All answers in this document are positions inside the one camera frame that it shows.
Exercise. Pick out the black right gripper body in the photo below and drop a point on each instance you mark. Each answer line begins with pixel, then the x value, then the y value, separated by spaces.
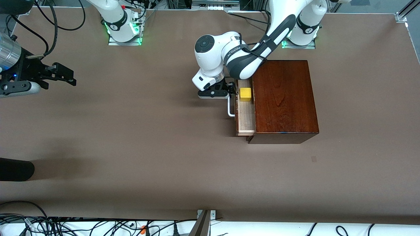
pixel 31 70

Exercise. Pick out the black cylindrical object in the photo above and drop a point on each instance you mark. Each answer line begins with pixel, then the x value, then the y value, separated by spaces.
pixel 16 168

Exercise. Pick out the silver corner bracket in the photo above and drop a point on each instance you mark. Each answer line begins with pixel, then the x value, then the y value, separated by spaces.
pixel 401 18

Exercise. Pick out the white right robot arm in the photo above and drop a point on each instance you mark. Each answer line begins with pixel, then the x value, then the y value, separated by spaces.
pixel 113 19

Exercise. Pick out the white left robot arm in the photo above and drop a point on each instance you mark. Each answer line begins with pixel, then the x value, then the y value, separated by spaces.
pixel 210 59

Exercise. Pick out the dark brown wooden cabinet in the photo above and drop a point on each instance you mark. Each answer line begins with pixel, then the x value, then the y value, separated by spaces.
pixel 285 98

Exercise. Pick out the grey network switch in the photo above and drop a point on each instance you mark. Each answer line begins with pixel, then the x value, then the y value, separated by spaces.
pixel 216 2

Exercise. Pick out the black power plug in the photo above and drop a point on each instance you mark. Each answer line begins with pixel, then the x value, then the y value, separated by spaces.
pixel 176 231

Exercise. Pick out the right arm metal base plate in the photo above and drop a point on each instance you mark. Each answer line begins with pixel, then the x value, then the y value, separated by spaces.
pixel 124 43

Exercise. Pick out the dark metal strut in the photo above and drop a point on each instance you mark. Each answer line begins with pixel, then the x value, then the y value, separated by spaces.
pixel 200 227

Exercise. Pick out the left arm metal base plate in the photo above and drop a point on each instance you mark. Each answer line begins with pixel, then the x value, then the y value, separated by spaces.
pixel 302 47

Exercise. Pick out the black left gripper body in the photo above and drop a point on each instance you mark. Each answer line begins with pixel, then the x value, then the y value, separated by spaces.
pixel 226 86

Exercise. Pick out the white connector strip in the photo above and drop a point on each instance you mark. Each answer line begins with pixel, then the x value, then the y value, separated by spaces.
pixel 216 8

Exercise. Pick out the silver table edge plate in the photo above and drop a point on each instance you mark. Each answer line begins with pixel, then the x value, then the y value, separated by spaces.
pixel 213 214

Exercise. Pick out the yellow cube block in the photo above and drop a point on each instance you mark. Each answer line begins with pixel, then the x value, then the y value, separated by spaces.
pixel 245 94

